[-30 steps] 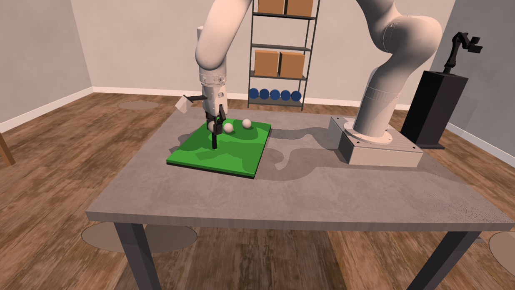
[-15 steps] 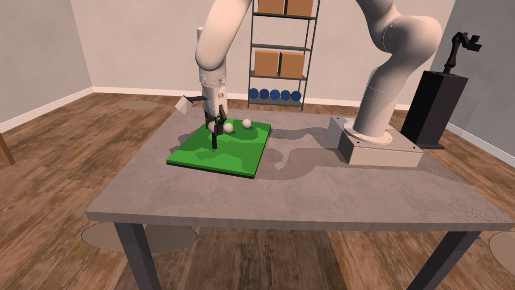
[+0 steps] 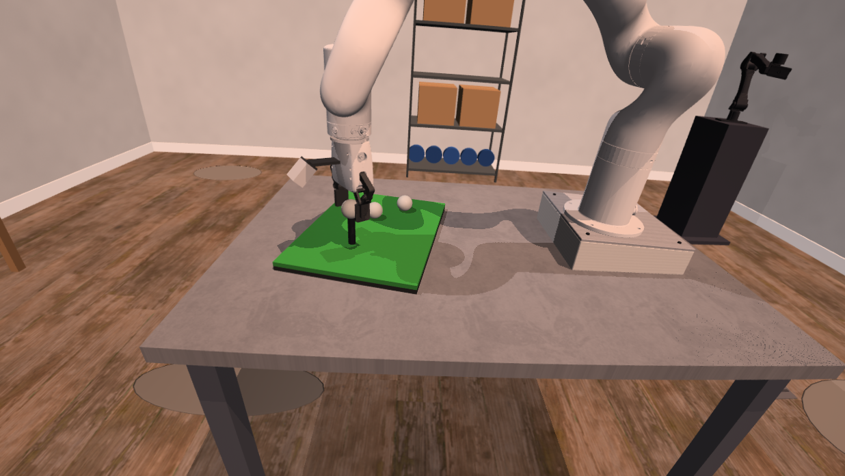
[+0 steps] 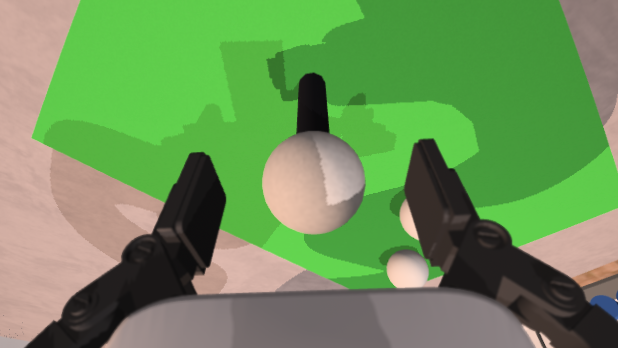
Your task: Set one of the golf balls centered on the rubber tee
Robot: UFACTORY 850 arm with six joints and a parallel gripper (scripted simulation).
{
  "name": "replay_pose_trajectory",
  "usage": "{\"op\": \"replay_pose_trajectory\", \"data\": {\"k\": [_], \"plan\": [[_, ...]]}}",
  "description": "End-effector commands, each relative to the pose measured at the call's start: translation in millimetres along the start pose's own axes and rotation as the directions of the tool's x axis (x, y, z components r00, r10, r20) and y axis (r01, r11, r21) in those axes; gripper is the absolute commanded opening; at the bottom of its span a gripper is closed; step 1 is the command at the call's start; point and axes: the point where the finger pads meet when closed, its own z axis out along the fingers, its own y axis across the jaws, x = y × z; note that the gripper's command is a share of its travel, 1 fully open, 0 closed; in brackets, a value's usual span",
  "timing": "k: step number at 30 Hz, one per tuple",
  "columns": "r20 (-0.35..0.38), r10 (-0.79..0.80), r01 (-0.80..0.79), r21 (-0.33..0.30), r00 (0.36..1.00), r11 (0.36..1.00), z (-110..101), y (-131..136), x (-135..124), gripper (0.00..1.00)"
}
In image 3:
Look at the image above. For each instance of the green mat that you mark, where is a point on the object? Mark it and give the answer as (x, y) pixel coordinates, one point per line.
(389, 252)

